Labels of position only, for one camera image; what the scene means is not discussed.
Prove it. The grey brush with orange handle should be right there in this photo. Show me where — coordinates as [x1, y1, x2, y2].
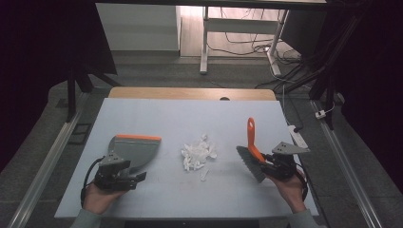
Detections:
[236, 117, 268, 184]

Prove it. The black plug with cable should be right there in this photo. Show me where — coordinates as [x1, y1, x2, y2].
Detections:
[281, 85, 304, 133]

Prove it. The wooden table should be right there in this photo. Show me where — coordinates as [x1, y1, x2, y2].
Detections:
[107, 86, 278, 102]

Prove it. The person's left hand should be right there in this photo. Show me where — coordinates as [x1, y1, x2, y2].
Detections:
[83, 181, 126, 216]

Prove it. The dark curtain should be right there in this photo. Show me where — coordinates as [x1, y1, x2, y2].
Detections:
[326, 0, 403, 186]
[0, 0, 118, 174]

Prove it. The bundle of floor cables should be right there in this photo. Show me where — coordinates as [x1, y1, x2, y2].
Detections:
[207, 8, 302, 66]

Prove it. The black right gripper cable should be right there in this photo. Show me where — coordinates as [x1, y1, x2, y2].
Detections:
[296, 161, 310, 202]

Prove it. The person's right hand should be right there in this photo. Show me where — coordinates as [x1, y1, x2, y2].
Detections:
[265, 170, 308, 214]

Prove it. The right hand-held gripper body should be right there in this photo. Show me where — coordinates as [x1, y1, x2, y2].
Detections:
[262, 142, 312, 181]

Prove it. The white cabinet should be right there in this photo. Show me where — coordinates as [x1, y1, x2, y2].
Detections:
[95, 3, 182, 51]

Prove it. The aluminium rail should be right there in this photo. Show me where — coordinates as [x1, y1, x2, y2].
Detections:
[309, 99, 383, 228]
[8, 91, 89, 228]

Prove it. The grey dustpan with orange edge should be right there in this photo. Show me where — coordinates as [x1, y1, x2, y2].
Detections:
[107, 134, 163, 174]

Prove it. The white desk frame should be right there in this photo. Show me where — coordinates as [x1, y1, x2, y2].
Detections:
[199, 6, 290, 77]

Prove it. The black stand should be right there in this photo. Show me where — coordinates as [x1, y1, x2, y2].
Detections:
[65, 63, 122, 124]
[275, 12, 365, 131]

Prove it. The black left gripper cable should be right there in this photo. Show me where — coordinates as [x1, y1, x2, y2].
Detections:
[80, 156, 106, 208]

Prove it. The white power strip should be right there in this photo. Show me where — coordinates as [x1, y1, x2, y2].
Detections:
[287, 124, 309, 150]

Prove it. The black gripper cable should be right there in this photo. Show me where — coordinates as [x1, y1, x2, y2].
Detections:
[296, 161, 310, 202]
[80, 156, 106, 208]

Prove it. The light blue table cover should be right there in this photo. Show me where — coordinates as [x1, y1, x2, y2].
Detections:
[54, 97, 319, 219]

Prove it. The pile of white paper scraps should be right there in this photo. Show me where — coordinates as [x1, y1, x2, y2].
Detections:
[181, 133, 219, 172]

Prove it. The small white adapter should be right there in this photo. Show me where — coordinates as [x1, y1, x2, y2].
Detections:
[315, 104, 336, 120]

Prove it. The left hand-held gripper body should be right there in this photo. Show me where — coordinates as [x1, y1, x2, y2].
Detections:
[93, 151, 132, 193]

